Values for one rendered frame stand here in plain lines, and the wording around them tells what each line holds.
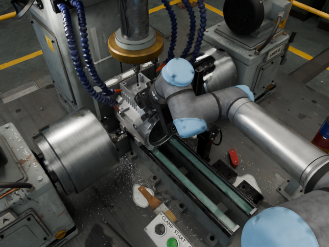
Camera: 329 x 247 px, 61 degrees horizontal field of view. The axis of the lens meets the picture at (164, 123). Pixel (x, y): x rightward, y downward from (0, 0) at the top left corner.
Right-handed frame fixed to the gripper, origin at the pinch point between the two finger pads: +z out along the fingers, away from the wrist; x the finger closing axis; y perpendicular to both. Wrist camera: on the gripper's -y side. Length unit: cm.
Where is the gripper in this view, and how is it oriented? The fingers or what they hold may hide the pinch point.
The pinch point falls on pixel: (147, 120)
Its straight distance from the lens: 100.6
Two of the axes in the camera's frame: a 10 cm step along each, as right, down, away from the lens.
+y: -5.6, -8.3, 0.7
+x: -7.6, 4.8, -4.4
